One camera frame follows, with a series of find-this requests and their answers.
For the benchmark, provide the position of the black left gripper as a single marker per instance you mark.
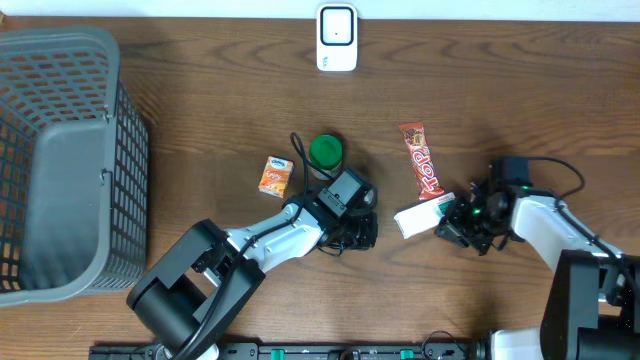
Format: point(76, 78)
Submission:
point(370, 232)

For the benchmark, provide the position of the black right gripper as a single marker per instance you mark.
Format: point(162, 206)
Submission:
point(452, 227)

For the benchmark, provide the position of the white green box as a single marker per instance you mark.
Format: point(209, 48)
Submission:
point(423, 216)

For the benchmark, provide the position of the orange Top chocolate bar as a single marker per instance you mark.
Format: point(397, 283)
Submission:
point(415, 140)

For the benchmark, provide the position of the green lid jar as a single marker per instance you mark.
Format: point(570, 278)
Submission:
point(326, 153)

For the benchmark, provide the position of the orange small carton box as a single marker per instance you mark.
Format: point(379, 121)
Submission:
point(276, 176)

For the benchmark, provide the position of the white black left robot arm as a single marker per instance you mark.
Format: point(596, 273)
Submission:
point(191, 296)

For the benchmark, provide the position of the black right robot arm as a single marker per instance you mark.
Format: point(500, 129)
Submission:
point(592, 311)

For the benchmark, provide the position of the white barcode scanner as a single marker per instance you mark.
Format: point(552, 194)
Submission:
point(336, 37)

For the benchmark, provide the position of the grey plastic mesh basket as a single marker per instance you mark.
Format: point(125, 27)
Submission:
point(74, 168)

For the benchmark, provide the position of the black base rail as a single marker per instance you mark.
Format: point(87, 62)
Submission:
point(251, 351)

